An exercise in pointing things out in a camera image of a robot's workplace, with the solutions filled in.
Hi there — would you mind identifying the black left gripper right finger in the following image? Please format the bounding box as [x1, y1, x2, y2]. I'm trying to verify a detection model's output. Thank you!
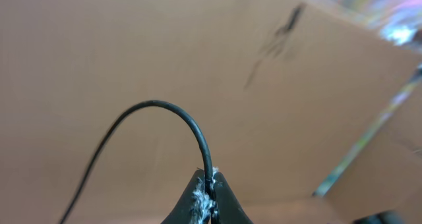
[211, 172, 253, 224]

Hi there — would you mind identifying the black usb cable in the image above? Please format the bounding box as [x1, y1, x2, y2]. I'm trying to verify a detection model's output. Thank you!
[58, 99, 220, 224]

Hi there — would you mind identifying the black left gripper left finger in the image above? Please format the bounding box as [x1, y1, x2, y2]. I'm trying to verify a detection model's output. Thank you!
[162, 169, 211, 224]

